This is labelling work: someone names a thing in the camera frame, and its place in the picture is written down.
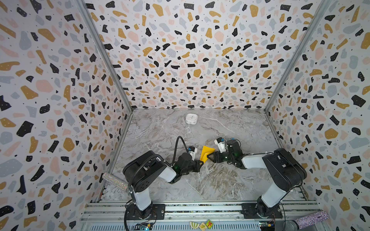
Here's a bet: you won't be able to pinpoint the aluminium rail frame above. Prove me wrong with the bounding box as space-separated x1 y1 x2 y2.
78 201 320 231

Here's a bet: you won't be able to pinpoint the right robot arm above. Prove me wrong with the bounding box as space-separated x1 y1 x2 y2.
207 138 307 218

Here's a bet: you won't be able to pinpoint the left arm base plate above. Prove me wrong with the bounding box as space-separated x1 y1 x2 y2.
126 203 166 220

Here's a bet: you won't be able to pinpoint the glitter microphone left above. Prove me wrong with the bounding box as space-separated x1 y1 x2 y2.
102 172 128 191

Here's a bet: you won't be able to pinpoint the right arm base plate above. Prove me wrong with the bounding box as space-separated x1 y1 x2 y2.
241 203 283 219

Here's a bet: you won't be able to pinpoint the yellow square paper sheet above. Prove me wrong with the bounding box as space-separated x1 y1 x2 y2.
200 146 215 163

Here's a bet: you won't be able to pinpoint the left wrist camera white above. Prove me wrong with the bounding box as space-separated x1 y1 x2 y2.
188 146 198 161

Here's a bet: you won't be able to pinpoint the glitter microphone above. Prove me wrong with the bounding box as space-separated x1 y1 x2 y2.
102 172 128 191
284 211 329 231

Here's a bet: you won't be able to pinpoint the glitter microphone right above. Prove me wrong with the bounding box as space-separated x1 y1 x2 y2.
284 211 329 231

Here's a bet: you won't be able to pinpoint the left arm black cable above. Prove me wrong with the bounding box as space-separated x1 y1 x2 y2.
124 136 188 231

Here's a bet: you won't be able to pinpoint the colourful stickers on rail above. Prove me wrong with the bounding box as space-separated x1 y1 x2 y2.
189 220 214 231

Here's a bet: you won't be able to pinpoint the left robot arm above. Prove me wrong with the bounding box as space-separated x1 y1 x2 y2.
123 150 204 214

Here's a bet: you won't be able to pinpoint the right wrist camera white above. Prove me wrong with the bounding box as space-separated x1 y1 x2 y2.
214 137 226 153

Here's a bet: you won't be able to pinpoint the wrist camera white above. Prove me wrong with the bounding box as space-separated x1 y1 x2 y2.
214 137 226 153
188 146 198 161

